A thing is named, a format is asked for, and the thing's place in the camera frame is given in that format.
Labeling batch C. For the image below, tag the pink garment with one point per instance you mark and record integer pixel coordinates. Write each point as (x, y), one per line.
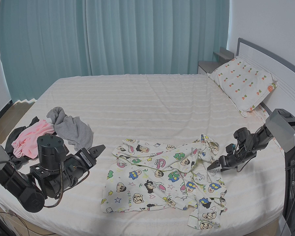
(27, 136)

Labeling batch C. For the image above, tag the white printed pyjama top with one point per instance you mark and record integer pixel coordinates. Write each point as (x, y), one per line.
(147, 181)

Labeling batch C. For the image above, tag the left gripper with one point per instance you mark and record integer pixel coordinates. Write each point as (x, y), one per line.
(76, 171)

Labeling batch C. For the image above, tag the white printed pillow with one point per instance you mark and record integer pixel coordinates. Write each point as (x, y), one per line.
(243, 82)

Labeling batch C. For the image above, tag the grey garment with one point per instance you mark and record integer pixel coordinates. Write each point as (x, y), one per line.
(73, 131)

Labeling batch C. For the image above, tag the bed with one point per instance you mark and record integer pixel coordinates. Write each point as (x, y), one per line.
(137, 102)

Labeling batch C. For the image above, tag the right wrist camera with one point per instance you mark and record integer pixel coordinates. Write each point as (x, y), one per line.
(229, 148)

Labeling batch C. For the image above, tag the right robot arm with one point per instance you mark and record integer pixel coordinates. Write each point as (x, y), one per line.
(282, 131)

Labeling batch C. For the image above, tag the grey bedside table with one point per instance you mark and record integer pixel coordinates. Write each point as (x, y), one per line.
(207, 66)

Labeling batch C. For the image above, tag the black garment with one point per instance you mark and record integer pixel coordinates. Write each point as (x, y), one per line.
(11, 141)

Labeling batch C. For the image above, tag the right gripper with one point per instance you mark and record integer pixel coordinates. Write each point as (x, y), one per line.
(229, 162)

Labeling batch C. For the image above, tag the blue-green curtain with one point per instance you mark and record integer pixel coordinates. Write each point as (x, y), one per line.
(44, 38)
(157, 28)

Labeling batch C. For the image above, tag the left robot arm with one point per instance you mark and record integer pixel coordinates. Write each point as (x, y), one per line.
(27, 188)

